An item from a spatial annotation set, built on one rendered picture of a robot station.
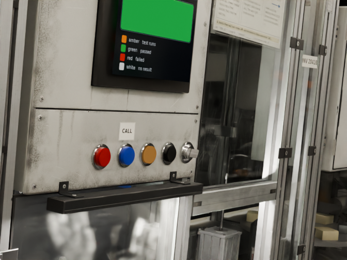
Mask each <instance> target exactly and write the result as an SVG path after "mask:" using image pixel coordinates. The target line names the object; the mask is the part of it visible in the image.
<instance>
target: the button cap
mask: <svg viewBox="0 0 347 260"><path fill-rule="evenodd" d="M134 158H135V152H134V150H133V148H132V147H125V148H124V149H123V150H122V152H121V162H122V163H123V164H124V165H130V164H131V163H132V162H133V161H134Z"/></svg>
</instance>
